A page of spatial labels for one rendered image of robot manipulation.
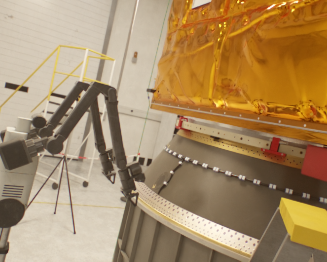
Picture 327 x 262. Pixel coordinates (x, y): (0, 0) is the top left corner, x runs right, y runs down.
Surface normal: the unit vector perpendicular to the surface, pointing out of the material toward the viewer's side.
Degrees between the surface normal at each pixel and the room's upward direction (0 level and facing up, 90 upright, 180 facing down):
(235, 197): 62
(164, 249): 90
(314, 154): 90
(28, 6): 90
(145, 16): 90
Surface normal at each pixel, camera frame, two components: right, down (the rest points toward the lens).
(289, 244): -0.21, -0.08
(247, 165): -0.35, -0.54
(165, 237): -0.73, -0.15
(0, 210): 0.41, 0.12
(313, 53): -0.87, -0.20
